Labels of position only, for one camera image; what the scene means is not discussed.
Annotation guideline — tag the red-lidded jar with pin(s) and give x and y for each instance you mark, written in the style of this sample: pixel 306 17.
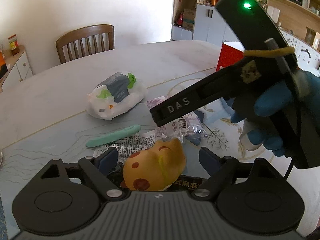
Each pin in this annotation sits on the red-lidded jar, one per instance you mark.
pixel 13 46

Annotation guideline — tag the yellow spotted squishy toy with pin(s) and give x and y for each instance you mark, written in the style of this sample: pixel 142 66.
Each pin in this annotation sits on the yellow spotted squishy toy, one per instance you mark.
pixel 152 165

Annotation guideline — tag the brown cardboard box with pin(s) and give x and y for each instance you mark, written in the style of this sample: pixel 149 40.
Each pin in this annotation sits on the brown cardboard box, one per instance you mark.
pixel 188 18

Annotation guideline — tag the white cabinet with stickers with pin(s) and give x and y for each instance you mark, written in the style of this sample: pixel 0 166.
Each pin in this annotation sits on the white cabinet with stickers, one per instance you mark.
pixel 305 55

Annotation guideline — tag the white drawer sideboard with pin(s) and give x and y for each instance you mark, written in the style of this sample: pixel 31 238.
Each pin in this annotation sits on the white drawer sideboard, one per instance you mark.
pixel 20 66

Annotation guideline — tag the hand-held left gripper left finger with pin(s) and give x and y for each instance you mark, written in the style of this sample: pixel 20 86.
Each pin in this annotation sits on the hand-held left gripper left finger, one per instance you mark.
pixel 107 158

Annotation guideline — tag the brown wooden chair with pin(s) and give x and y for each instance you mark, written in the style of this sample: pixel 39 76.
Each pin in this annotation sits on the brown wooden chair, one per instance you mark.
pixel 85 33

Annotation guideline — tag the wooden wall shelf unit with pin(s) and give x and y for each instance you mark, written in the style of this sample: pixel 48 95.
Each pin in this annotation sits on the wooden wall shelf unit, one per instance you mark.
pixel 295 12

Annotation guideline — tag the white plastic bag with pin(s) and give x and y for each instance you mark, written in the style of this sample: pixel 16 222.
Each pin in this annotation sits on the white plastic bag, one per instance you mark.
pixel 130 100

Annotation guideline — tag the red cardboard box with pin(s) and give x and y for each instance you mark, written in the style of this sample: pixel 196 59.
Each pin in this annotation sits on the red cardboard box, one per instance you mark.
pixel 230 55

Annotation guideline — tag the printed table mat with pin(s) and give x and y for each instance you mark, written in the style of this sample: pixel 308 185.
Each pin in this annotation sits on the printed table mat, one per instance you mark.
pixel 50 150

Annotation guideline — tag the purple clear snack packet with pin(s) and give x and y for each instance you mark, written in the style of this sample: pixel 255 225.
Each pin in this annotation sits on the purple clear snack packet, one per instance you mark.
pixel 192 125

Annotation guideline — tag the black snack packet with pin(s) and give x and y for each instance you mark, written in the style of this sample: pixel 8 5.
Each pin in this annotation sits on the black snack packet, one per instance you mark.
pixel 187 182

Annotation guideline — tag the white printed sachet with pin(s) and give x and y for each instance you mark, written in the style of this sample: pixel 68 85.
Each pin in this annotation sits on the white printed sachet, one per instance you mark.
pixel 132 142

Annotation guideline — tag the person's right hand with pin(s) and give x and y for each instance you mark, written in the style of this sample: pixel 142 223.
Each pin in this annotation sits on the person's right hand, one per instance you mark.
pixel 272 100

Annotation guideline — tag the small red toy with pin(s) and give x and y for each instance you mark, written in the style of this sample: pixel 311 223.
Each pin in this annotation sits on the small red toy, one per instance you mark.
pixel 179 20

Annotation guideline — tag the white marble desktop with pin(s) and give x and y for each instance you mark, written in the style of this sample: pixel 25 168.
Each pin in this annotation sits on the white marble desktop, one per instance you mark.
pixel 162 62

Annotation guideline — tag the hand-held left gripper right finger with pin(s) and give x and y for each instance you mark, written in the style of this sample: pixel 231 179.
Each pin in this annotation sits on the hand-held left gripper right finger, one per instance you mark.
pixel 208 158

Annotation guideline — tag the orange carton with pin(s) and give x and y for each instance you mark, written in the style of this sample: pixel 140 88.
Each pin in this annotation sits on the orange carton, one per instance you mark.
pixel 2 58

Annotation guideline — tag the grey storage cabinet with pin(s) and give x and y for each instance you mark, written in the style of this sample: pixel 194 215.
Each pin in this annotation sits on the grey storage cabinet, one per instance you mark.
pixel 207 27

